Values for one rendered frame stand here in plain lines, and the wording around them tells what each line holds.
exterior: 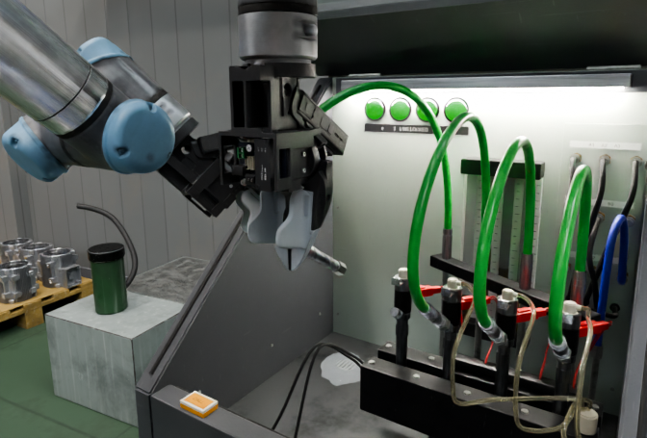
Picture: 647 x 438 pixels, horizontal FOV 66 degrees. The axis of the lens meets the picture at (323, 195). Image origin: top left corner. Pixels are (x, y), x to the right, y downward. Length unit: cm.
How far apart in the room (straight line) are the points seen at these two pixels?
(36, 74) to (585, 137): 83
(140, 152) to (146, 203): 310
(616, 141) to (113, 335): 201
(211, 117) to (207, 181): 247
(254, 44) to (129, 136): 15
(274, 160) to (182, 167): 27
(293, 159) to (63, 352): 231
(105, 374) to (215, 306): 162
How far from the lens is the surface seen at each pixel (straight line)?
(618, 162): 98
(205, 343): 93
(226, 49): 307
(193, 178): 69
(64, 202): 429
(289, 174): 46
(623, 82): 95
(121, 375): 243
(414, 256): 61
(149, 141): 53
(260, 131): 45
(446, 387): 82
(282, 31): 46
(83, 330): 251
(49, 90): 51
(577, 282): 81
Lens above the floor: 141
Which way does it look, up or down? 11 degrees down
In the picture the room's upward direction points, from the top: straight up
